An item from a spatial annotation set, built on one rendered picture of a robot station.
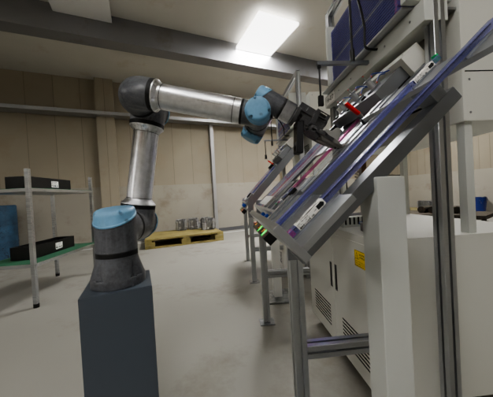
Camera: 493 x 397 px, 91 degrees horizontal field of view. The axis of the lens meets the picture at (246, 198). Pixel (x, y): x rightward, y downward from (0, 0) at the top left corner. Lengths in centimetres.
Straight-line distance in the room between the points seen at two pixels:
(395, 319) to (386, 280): 8
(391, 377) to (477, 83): 95
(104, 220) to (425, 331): 108
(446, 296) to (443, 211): 27
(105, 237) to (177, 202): 460
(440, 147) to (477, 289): 50
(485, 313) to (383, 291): 68
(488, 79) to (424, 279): 71
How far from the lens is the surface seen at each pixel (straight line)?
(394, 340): 64
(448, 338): 110
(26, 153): 566
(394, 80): 106
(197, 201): 544
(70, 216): 543
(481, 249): 116
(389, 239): 57
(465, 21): 124
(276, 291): 197
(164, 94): 80
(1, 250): 507
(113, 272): 80
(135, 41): 401
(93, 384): 90
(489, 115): 120
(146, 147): 92
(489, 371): 132
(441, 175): 99
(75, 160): 547
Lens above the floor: 79
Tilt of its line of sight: 1 degrees down
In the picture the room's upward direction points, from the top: 3 degrees counter-clockwise
